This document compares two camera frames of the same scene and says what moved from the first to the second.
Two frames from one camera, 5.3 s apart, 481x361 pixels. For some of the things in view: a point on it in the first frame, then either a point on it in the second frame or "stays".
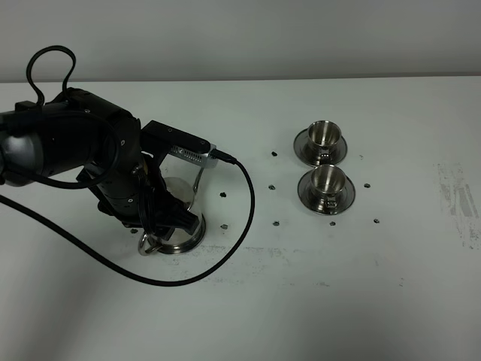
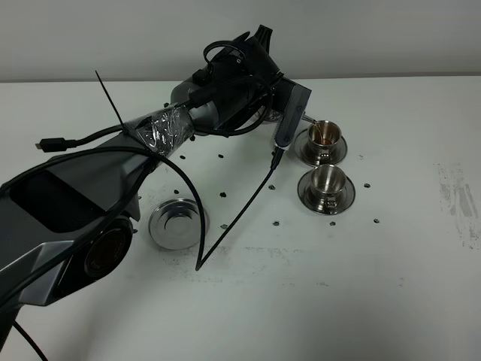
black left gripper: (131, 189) to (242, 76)
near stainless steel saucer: (316, 201) stays
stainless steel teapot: (180, 183) to (268, 114)
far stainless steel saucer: (303, 150) stays
